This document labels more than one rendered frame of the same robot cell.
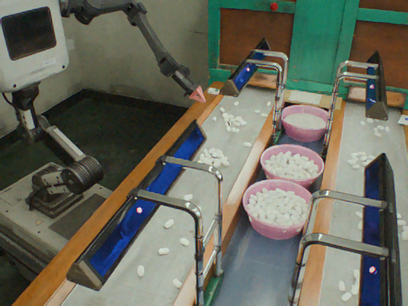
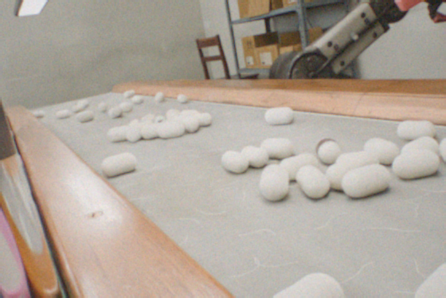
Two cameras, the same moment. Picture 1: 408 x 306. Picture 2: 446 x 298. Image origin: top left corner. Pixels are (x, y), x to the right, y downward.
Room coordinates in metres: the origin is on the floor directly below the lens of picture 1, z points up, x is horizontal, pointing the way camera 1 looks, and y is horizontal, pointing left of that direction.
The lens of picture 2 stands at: (1.87, -0.44, 0.86)
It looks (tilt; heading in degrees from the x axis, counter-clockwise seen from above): 14 degrees down; 133
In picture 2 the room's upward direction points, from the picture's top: 10 degrees counter-clockwise
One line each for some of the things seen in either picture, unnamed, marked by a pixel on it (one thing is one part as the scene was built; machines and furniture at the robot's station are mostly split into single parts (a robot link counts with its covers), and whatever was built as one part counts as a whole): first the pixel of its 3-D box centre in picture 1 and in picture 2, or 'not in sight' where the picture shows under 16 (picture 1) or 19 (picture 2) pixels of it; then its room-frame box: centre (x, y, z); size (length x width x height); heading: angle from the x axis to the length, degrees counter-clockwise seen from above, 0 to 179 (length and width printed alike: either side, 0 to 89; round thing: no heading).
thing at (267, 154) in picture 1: (291, 170); not in sight; (1.33, -0.37, 0.72); 0.27 x 0.27 x 0.10
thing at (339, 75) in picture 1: (349, 114); not in sight; (1.50, -0.65, 0.90); 0.20 x 0.19 x 0.45; 159
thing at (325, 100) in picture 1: (311, 99); not in sight; (1.94, -0.61, 0.77); 0.33 x 0.15 x 0.01; 69
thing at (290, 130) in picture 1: (304, 124); not in sight; (1.74, -0.53, 0.72); 0.27 x 0.27 x 0.10
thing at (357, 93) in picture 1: (376, 95); not in sight; (1.87, -0.94, 0.83); 0.30 x 0.06 x 0.07; 69
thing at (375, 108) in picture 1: (377, 79); not in sight; (1.48, -0.73, 1.08); 0.62 x 0.08 x 0.07; 159
